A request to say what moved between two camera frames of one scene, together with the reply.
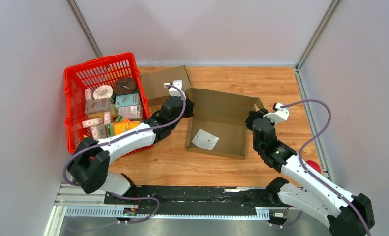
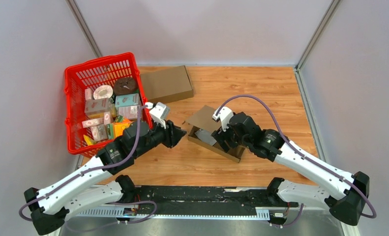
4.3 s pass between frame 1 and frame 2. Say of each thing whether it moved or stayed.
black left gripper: moved
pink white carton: stayed
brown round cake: stayed
